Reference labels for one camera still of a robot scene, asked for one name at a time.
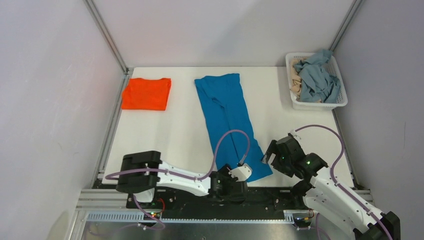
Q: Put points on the grey-blue crumpled t-shirt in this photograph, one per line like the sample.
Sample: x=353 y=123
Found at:
x=317 y=85

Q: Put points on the folded orange t-shirt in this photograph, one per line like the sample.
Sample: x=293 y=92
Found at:
x=146 y=94

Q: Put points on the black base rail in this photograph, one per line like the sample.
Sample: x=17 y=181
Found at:
x=261 y=203

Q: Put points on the white plastic laundry basket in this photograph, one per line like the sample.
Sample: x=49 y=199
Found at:
x=332 y=68

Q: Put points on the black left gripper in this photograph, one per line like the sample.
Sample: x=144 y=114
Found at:
x=224 y=171

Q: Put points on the aluminium frame profile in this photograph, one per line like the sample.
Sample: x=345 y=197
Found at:
x=106 y=214

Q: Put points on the beige crumpled t-shirt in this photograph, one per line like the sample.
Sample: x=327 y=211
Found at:
x=296 y=80

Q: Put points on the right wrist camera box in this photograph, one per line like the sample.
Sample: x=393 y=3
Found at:
x=294 y=134

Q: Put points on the blue t-shirt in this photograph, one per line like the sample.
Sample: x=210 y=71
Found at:
x=228 y=124

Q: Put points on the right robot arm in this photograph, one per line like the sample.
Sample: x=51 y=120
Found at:
x=318 y=189

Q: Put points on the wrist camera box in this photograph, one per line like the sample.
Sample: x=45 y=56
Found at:
x=241 y=173
x=294 y=134

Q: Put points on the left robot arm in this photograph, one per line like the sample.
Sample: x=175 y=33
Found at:
x=143 y=172

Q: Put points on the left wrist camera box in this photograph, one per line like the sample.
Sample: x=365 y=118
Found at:
x=241 y=173

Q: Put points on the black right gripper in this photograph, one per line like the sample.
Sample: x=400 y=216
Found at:
x=273 y=148

